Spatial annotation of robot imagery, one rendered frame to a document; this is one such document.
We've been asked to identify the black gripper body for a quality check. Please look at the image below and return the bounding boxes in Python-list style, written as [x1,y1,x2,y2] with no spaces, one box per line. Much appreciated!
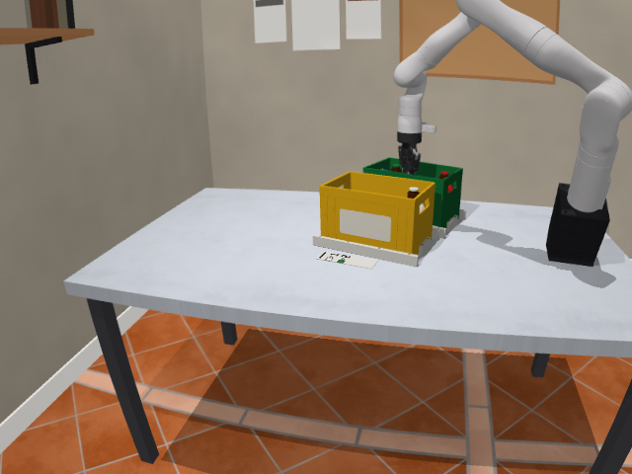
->
[397,131,422,160]

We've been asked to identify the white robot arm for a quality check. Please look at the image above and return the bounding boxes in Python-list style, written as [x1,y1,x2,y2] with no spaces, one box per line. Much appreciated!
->
[394,0,632,212]

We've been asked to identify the yellow crate with dividers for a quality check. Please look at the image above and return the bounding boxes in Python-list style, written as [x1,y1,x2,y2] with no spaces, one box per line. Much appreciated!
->
[319,171,434,255]

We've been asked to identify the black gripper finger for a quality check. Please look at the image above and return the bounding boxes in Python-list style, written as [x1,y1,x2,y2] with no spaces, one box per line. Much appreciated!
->
[398,146,408,173]
[404,148,421,175]

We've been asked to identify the white paper pick list strip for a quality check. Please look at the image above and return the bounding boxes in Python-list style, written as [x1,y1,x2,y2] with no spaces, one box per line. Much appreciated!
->
[315,251,378,269]

